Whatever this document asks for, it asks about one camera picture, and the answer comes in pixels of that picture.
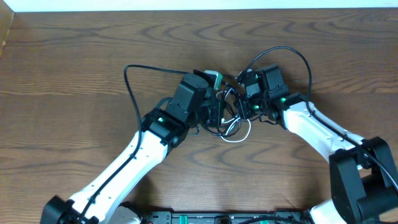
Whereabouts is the black USB cable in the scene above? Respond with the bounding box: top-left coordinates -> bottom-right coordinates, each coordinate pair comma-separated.
198,74 -> 265,139

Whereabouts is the white USB cable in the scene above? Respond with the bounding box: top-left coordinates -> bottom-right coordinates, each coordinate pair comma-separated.
216,86 -> 252,144

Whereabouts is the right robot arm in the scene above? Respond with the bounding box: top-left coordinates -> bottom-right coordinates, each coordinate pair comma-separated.
235,65 -> 397,223

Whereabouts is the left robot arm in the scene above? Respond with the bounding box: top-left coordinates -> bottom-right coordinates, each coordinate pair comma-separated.
40,70 -> 223,223

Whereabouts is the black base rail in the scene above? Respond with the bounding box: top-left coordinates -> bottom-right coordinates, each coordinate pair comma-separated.
114,202 -> 312,224

